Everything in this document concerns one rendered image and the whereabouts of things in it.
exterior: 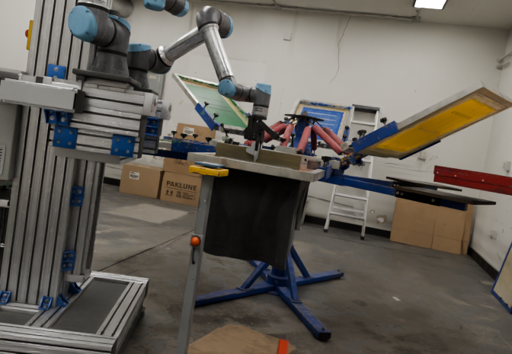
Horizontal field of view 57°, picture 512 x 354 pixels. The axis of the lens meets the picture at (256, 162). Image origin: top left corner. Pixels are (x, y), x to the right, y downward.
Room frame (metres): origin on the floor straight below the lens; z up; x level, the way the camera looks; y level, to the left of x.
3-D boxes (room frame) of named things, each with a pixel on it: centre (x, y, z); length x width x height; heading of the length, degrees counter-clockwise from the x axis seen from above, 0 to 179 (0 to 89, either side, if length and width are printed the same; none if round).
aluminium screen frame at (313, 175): (2.44, -0.06, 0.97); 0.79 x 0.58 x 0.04; 167
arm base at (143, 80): (2.40, 0.68, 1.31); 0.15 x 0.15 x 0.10
